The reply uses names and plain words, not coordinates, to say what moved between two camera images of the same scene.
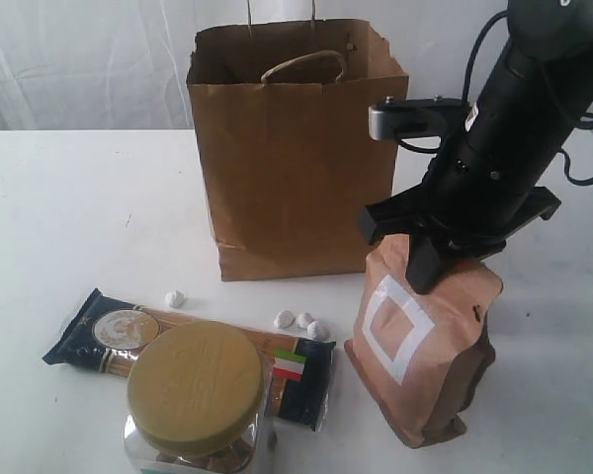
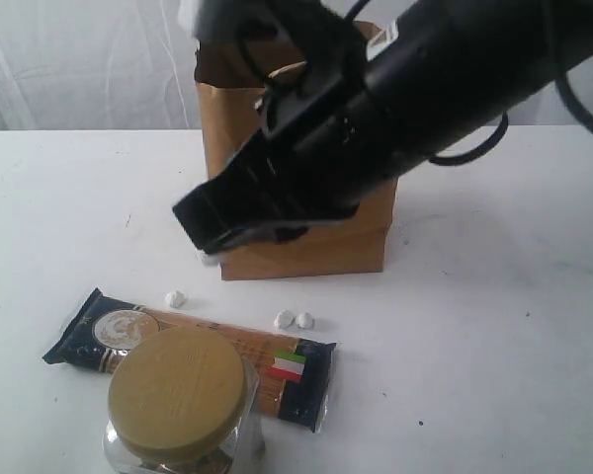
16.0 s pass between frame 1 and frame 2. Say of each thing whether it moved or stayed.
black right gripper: moved
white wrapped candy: stayed
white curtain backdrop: stayed
